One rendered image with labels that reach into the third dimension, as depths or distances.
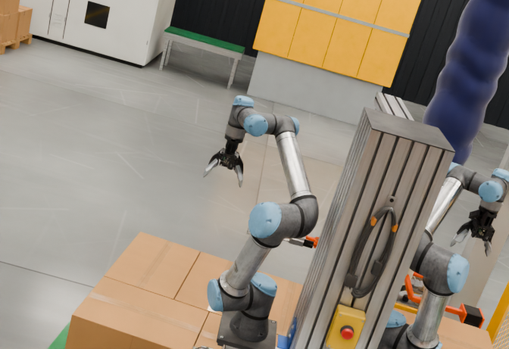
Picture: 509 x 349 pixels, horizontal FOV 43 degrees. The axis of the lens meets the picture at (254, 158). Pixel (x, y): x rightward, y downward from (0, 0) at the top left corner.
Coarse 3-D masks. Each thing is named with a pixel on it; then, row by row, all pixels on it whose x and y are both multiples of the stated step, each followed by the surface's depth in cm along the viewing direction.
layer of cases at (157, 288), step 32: (128, 256) 373; (160, 256) 382; (192, 256) 392; (96, 288) 335; (128, 288) 342; (160, 288) 350; (192, 288) 359; (288, 288) 387; (96, 320) 311; (128, 320) 317; (160, 320) 324; (192, 320) 332; (288, 320) 355
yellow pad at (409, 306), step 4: (404, 296) 289; (396, 300) 289; (400, 300) 290; (404, 300) 289; (408, 300) 292; (396, 304) 286; (400, 304) 287; (404, 304) 287; (408, 304) 288; (412, 304) 289; (400, 308) 286; (404, 308) 286; (408, 308) 286; (412, 308) 287; (416, 308) 287; (412, 312) 286; (416, 312) 286
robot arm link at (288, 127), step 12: (276, 120) 234; (288, 120) 236; (276, 132) 235; (288, 132) 233; (276, 144) 235; (288, 144) 231; (288, 156) 228; (300, 156) 230; (288, 168) 227; (300, 168) 226; (288, 180) 226; (300, 180) 223; (300, 192) 221; (300, 204) 216; (312, 204) 218; (312, 216) 215; (312, 228) 215
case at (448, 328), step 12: (408, 312) 315; (444, 324) 314; (456, 324) 317; (444, 336) 303; (456, 336) 306; (468, 336) 309; (480, 336) 312; (444, 348) 293; (456, 348) 296; (468, 348) 299; (480, 348) 302; (492, 348) 305
